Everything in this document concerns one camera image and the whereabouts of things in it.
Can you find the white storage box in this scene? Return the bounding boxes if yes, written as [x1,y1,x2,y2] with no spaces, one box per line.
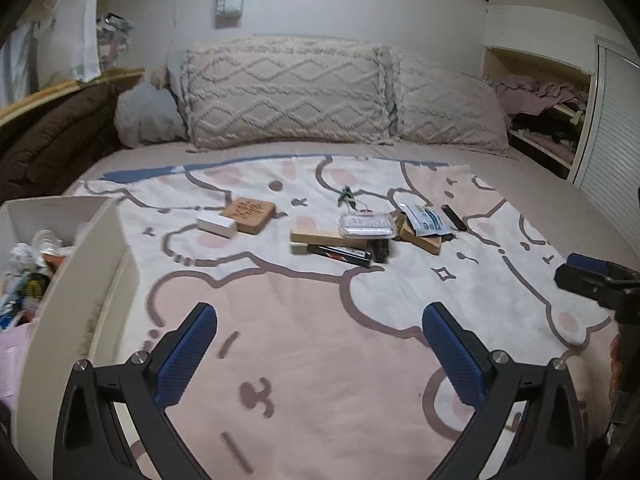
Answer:
[0,195,142,480]

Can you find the dark clothes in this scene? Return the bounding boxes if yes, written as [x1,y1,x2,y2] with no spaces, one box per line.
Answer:
[510,105,586,147]

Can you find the small white box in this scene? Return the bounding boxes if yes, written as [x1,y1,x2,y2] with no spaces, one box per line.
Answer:
[195,213,238,238]

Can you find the long wooden block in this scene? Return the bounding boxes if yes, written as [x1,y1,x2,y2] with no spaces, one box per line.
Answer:
[290,227,372,250]

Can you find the beige textured pillow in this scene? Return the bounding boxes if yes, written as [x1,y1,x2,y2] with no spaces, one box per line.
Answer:
[179,35,399,152]
[380,47,519,159]

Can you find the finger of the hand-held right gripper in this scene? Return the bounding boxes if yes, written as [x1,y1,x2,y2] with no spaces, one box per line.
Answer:
[555,253,640,308]

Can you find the black red flat box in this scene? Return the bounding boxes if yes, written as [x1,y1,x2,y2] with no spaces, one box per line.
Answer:
[305,243,374,269]

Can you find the brown folded blanket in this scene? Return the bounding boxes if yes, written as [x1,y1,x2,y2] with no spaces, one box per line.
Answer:
[0,80,147,202]

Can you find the pile of shiny packets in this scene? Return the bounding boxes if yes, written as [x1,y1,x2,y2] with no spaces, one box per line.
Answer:
[97,12,134,74]

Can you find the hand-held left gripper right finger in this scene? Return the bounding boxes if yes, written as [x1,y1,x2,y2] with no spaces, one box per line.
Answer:
[421,302,587,480]

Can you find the wooden coaster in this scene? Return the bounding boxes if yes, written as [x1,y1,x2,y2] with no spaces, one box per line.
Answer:
[223,197,278,235]

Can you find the clear plastic packet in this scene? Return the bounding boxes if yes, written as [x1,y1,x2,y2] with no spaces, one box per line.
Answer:
[400,203,454,239]

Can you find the grey curtain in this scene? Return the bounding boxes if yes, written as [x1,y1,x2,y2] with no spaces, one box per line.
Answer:
[0,22,42,107]

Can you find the dark brown lighter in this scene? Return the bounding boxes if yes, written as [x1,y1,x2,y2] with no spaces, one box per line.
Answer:
[442,204,469,233]

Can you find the grey pillow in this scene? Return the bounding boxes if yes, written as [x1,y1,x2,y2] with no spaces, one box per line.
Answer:
[114,80,189,149]

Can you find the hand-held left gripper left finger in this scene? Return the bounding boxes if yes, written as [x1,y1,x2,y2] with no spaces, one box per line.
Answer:
[54,302,219,480]

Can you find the clear plastic cup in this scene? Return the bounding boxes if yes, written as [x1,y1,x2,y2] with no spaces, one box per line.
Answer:
[35,230,67,257]

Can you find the pink clothes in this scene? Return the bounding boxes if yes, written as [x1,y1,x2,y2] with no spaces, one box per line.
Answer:
[492,73,589,112]

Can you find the pink paper bag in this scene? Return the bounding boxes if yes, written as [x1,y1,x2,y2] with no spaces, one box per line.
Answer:
[0,324,32,398]

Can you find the wooden shelf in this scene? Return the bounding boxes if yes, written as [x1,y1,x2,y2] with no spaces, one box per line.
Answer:
[0,67,147,127]

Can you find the printed blanket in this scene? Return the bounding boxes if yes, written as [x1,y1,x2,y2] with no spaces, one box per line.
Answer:
[15,155,622,480]

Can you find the white shutter door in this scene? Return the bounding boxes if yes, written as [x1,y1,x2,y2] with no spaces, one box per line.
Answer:
[570,35,640,233]

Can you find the clear plastic case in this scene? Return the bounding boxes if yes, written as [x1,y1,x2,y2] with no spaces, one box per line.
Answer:
[339,212,399,240]

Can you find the crumpled white ball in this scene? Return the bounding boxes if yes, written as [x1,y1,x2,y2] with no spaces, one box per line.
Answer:
[9,242,37,275]

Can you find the white paper bag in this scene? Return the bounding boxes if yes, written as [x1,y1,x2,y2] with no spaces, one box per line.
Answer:
[46,0,104,84]

